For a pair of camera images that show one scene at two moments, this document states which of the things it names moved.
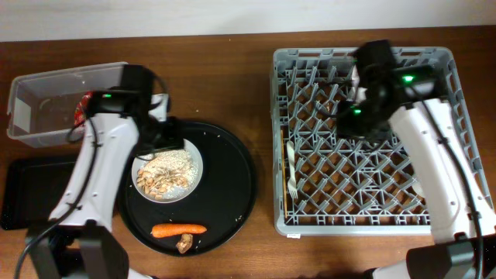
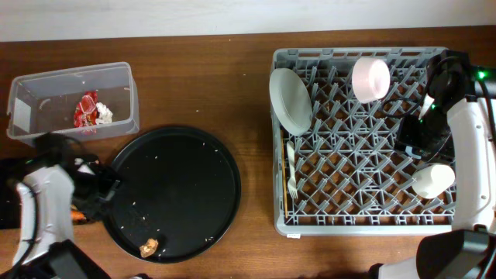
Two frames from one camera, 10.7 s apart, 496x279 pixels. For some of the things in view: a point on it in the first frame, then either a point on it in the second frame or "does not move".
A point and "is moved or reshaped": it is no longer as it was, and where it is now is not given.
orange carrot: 172,229 is moved or reshaped
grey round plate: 168,176 → 291,101
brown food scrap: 185,243 → 149,249
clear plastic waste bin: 41,107 does not move
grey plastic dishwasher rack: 325,184 does not move
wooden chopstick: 284,183 does not move
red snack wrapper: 80,110 does not move
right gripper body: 355,122 → 428,137
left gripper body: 157,135 → 94,189
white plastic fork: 291,183 does not move
